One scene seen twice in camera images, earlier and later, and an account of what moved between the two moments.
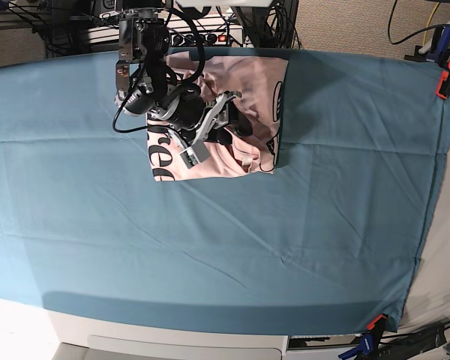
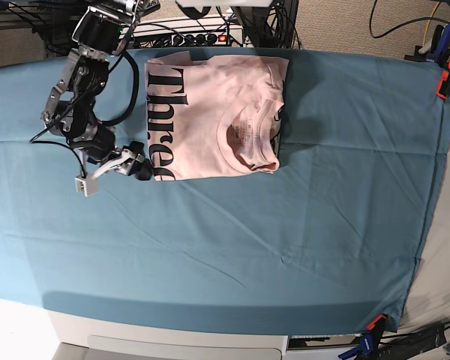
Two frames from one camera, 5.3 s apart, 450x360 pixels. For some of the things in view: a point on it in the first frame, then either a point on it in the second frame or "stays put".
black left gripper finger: (223, 136) to (142, 170)
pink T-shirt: (259, 82) stays put
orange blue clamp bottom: (369, 342) stays put
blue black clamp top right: (440, 52) stays put
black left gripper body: (190, 115) to (122, 159)
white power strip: (209, 37) stays put
